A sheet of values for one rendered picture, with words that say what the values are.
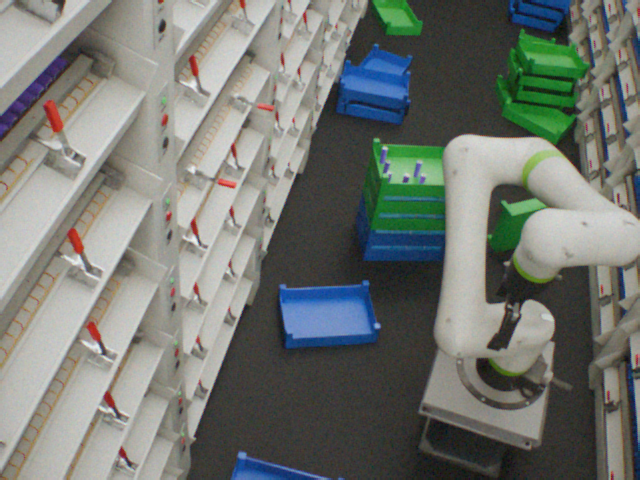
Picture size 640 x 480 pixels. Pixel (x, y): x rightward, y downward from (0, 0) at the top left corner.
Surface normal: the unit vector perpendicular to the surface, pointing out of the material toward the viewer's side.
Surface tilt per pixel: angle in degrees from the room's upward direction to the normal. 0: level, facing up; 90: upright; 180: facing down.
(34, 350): 21
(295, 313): 0
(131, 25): 90
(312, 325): 0
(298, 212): 0
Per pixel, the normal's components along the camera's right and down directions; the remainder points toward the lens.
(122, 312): 0.45, -0.55
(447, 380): 0.08, -0.63
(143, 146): -0.22, 0.69
